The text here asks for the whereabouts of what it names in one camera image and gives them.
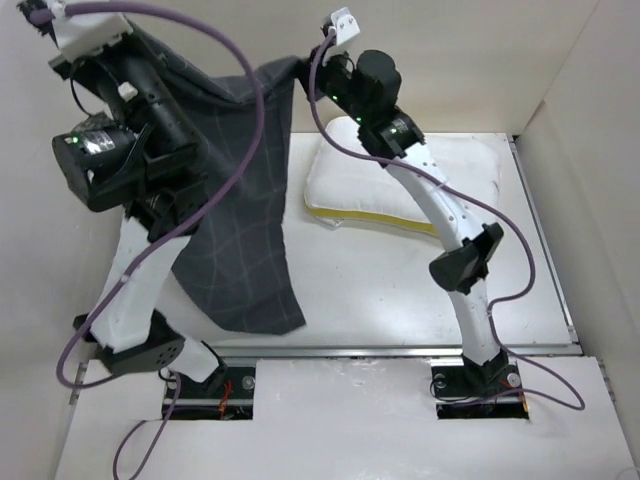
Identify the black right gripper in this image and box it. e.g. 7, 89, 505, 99
291, 38, 371, 125

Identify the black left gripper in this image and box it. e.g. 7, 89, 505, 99
46, 28, 202, 166

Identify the white pillow with yellow band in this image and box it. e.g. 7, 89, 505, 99
304, 133, 501, 236

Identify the dark grey checked pillowcase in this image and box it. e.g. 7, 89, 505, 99
141, 32, 306, 335

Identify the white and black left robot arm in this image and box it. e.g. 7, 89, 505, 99
52, 38, 225, 397

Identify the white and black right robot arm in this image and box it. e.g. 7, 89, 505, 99
308, 43, 508, 397

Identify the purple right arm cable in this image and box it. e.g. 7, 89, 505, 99
308, 29, 587, 412

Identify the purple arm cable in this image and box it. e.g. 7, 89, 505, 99
308, 29, 587, 412
29, 0, 266, 480

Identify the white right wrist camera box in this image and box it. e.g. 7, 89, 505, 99
321, 7, 360, 47

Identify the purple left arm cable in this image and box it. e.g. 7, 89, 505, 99
29, 0, 266, 480

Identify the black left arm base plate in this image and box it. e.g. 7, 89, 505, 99
179, 365, 256, 401

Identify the aluminium front rail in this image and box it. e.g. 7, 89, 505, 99
213, 343, 583, 358

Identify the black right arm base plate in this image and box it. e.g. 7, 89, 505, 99
430, 364, 522, 401

